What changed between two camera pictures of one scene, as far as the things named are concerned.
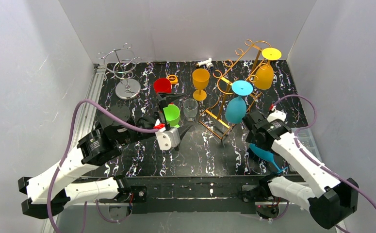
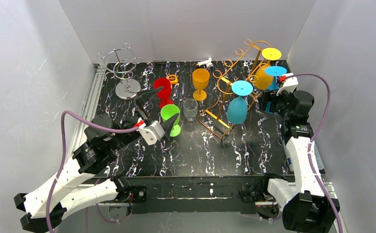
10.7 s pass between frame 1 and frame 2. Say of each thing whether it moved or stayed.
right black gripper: moved
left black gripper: moved
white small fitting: stayed
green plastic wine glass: stayed
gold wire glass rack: stayed
